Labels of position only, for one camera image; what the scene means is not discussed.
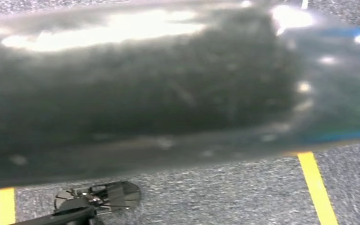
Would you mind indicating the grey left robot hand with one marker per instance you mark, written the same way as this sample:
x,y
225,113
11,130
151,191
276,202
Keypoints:
x,y
136,93

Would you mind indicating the chrome stanchion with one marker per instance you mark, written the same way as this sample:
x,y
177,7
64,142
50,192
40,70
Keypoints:
x,y
124,195

